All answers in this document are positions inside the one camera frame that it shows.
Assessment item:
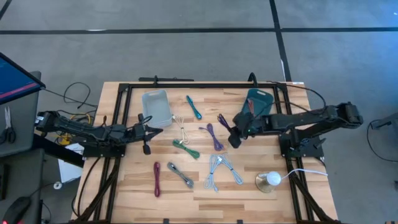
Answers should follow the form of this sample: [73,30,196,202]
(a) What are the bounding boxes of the teal white speckled USB cable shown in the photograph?
[185,95,203,121]

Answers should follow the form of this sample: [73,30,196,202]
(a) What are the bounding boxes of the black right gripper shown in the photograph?
[228,111,262,149]

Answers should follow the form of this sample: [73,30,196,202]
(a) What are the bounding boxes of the black handled scissors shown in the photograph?
[0,105,17,146]

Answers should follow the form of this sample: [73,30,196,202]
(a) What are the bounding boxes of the teal plastic bin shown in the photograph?
[241,88,275,118]

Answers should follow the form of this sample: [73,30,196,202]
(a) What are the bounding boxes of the black aluminium table frame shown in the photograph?
[71,81,340,224]

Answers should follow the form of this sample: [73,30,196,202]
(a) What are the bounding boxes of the dark purple USB cable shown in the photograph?
[216,113,233,131]

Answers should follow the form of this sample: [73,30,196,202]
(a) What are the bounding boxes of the cream white USB cable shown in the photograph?
[172,114,190,146]

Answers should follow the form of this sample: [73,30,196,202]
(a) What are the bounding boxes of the green USB cable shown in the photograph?
[172,139,201,160]

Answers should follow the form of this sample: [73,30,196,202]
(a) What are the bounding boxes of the black computer mouse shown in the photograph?
[1,195,32,224]

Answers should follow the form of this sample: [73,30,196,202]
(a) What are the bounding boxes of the white paper sheet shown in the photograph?
[57,142,85,184]

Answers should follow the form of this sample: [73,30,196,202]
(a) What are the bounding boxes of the grey side desk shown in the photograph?
[0,70,43,158]

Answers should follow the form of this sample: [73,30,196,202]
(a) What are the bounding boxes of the light blue USB cable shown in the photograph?
[216,153,244,186]
[203,153,222,192]

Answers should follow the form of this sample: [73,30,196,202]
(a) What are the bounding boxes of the maroon pink USB cable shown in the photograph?
[153,161,162,198]

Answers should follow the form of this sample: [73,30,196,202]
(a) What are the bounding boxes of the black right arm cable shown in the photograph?
[266,81,327,108]

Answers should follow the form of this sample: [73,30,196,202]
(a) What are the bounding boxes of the light grey plastic bin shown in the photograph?
[141,89,174,128]

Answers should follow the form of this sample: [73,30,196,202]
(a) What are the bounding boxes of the yellow floor cable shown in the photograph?
[55,112,94,146]

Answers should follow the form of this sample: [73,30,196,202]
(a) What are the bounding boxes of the grey zigzag braided USB cable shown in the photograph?
[167,161,195,189]

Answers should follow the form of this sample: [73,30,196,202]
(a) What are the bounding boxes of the white lamp cable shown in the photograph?
[257,168,329,181]

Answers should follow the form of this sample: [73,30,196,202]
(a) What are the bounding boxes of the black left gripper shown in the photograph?
[126,113,164,156]

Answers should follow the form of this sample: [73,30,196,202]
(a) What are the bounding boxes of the brass lamp with white bulb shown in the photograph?
[255,170,282,194]

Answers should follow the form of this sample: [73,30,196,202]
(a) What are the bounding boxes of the monitor with blue screen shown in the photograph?
[0,52,47,106]

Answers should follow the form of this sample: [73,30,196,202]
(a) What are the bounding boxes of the lilac purple USB cable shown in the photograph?
[198,123,224,152]

